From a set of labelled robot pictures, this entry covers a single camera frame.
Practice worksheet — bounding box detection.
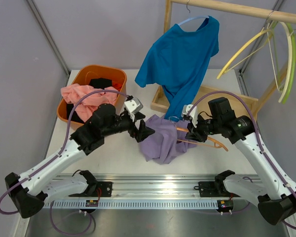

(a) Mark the wooden clothes rack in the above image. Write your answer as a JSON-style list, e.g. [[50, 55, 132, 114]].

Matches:
[[150, 0, 296, 120]]

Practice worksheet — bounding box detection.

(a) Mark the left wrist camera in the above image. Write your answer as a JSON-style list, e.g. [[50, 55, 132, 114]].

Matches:
[[124, 96, 143, 120]]

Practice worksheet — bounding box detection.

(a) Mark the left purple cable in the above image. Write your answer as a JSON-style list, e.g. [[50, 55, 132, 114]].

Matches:
[[0, 89, 134, 234]]

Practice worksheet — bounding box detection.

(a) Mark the light blue hanger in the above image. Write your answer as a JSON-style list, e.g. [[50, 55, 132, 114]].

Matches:
[[177, 0, 209, 26]]

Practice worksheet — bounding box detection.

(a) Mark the lilac t shirt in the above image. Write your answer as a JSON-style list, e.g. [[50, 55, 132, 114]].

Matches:
[[139, 115, 197, 164]]

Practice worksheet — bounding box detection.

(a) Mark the orange brown hanger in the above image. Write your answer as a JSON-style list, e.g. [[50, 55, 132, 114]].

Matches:
[[169, 115, 229, 152]]

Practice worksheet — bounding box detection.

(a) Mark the cream yellow hanger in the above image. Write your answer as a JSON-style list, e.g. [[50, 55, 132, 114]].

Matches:
[[216, 11, 279, 80]]

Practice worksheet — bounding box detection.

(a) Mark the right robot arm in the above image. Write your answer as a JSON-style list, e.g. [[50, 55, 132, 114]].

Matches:
[[182, 97, 296, 225]]

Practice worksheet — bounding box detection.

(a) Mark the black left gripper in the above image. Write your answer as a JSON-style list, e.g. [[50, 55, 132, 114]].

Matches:
[[103, 112, 155, 142]]

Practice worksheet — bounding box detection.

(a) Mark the black t shirt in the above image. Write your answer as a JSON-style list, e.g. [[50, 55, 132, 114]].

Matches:
[[67, 78, 116, 123]]

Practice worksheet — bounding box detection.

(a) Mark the pink t shirt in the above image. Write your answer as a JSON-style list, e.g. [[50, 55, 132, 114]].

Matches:
[[61, 83, 118, 122]]

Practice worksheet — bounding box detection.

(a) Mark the aluminium mounting rail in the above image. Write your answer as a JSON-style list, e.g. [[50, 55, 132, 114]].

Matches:
[[14, 174, 296, 237]]

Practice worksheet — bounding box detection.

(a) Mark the lime green hanger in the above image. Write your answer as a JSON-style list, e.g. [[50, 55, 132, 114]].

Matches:
[[268, 22, 296, 104]]

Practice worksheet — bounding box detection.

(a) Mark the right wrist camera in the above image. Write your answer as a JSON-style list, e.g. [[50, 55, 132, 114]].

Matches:
[[182, 104, 198, 127]]

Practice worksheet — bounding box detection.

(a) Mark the orange plastic basket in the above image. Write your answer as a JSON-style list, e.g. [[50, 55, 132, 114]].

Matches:
[[57, 65, 127, 130]]

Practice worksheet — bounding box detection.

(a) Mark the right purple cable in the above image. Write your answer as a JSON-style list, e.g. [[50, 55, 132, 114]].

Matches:
[[186, 90, 296, 230]]

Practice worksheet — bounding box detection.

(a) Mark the purple cable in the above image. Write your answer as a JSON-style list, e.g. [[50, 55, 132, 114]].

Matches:
[[186, 90, 296, 230], [0, 89, 134, 234]]

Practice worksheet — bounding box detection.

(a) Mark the orange t shirt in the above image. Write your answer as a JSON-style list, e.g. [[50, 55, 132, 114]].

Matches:
[[112, 82, 122, 91]]

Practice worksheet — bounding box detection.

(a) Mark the blue t shirt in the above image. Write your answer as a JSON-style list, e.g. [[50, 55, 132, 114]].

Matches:
[[135, 16, 220, 119]]

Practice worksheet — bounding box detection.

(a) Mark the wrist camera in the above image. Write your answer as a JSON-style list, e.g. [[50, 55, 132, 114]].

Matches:
[[182, 104, 198, 127], [124, 96, 143, 120]]

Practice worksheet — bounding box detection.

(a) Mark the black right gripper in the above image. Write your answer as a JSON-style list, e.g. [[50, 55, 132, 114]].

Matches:
[[185, 114, 222, 142]]

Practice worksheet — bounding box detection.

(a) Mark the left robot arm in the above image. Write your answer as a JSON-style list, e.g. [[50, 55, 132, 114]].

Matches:
[[5, 102, 155, 218]]

